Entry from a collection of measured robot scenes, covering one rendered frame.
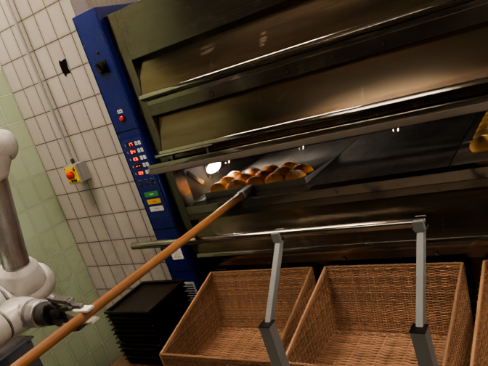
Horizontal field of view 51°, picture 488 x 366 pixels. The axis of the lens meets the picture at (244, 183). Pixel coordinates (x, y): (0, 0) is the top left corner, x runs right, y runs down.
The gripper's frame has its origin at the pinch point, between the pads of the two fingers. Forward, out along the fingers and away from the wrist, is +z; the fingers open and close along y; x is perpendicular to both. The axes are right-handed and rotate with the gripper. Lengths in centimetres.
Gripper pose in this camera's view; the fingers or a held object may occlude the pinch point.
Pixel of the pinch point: (86, 314)
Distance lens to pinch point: 164.0
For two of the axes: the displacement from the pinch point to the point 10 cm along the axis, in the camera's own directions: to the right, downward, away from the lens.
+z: 8.2, -1.3, -5.6
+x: -4.9, 3.6, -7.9
